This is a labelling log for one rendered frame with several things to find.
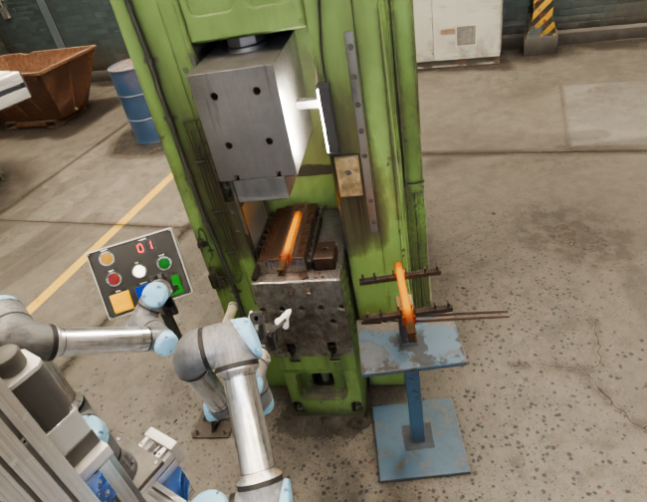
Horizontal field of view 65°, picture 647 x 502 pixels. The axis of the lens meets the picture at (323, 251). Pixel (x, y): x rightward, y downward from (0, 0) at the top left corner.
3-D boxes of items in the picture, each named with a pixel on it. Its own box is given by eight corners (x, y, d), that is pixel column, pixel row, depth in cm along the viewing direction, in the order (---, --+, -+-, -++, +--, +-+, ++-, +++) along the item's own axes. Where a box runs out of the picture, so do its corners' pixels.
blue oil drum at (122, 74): (165, 143, 612) (138, 70, 561) (125, 144, 632) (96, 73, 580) (190, 124, 655) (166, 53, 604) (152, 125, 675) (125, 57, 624)
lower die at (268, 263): (307, 271, 213) (303, 255, 208) (261, 274, 217) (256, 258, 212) (320, 216, 246) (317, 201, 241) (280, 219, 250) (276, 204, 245)
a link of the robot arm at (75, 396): (74, 458, 156) (-25, 331, 125) (57, 430, 166) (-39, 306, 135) (109, 431, 162) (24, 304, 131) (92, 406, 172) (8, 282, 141)
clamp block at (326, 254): (335, 270, 211) (332, 257, 207) (316, 271, 212) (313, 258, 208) (338, 252, 220) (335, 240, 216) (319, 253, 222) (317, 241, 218)
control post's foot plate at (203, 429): (230, 439, 262) (225, 428, 256) (190, 439, 266) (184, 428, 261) (240, 404, 279) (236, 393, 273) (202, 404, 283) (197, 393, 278)
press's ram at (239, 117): (321, 172, 184) (299, 60, 161) (220, 182, 192) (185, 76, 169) (332, 125, 218) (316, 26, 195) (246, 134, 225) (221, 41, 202)
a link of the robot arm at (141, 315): (132, 344, 157) (149, 312, 158) (117, 329, 165) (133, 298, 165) (153, 349, 163) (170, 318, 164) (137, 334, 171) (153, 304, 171)
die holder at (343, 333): (354, 355, 231) (339, 279, 205) (274, 357, 239) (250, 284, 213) (361, 276, 276) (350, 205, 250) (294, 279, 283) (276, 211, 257)
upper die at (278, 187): (290, 198, 192) (284, 175, 187) (239, 202, 196) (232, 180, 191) (306, 148, 226) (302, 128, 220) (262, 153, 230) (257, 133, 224)
